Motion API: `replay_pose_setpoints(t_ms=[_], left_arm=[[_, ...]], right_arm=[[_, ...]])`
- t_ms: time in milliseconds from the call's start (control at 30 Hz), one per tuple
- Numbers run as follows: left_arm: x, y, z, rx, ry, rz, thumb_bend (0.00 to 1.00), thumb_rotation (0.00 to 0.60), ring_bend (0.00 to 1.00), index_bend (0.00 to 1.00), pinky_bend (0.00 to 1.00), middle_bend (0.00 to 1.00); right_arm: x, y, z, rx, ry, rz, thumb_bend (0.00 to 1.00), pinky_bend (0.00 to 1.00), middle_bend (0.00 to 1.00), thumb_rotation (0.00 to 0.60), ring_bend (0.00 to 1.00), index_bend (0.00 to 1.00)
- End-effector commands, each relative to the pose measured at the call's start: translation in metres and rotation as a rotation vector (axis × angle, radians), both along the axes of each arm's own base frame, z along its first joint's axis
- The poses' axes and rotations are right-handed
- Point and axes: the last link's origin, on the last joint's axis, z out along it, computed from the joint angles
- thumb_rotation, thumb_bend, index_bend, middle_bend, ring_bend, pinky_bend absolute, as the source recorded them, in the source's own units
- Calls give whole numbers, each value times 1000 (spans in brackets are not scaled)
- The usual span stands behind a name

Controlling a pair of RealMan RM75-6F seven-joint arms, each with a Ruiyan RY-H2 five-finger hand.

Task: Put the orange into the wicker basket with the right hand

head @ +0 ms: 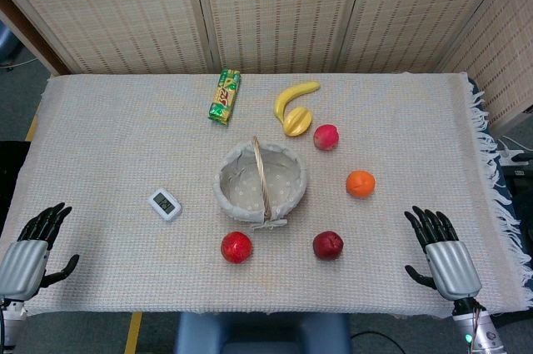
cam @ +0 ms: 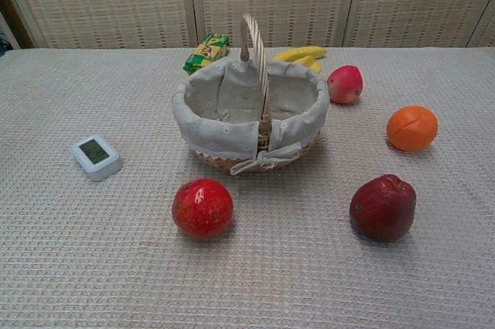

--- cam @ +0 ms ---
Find orange fruit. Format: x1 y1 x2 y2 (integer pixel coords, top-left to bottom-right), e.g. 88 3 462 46
386 105 439 153

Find wicker basket with cloth liner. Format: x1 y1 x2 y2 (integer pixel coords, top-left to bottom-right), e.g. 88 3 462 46
171 12 330 176

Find woven grey tablecloth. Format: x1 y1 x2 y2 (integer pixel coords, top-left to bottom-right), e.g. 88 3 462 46
0 46 495 329

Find bright red pomegranate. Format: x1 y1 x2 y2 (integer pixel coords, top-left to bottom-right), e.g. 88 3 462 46
171 178 234 240

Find green yellow snack packet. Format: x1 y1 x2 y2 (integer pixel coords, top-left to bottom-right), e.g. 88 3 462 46
183 33 230 76

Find yellow banana bunch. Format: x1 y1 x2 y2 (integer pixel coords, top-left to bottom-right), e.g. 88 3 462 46
272 45 327 74

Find pink red peach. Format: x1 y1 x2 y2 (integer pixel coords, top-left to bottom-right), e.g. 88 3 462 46
326 64 364 105

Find dark red apple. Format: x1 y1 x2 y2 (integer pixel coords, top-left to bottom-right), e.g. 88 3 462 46
349 173 418 244

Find white digital thermometer clock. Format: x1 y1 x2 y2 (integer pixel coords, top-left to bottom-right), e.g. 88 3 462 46
70 134 124 183

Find woven bamboo folding screen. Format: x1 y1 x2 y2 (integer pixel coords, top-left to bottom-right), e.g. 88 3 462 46
0 0 495 50

